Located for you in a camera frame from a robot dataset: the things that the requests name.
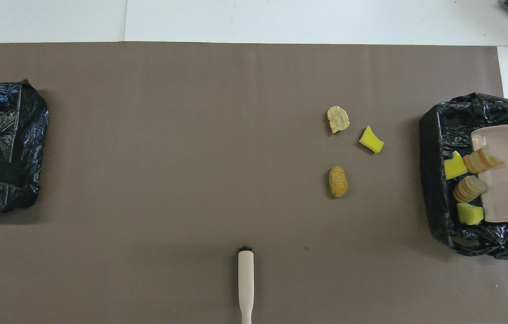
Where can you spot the brown oval bread roll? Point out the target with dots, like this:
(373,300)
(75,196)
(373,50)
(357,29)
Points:
(338,181)

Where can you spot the brown table mat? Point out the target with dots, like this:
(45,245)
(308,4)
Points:
(191,135)

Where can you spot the orange striped croissant piece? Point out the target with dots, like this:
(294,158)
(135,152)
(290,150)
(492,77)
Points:
(469,189)
(481,160)

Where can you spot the pale bread piece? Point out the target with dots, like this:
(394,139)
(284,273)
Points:
(339,119)

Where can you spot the yellow notched sponge piece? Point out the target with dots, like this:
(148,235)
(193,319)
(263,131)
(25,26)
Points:
(454,167)

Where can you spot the yellow rectangular sponge piece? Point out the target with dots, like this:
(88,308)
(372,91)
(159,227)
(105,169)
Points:
(469,214)

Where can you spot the beige hand brush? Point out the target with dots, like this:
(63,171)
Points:
(245,279)

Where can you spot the small yellow sponge wedge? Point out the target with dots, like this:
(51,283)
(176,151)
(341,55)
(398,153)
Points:
(371,140)

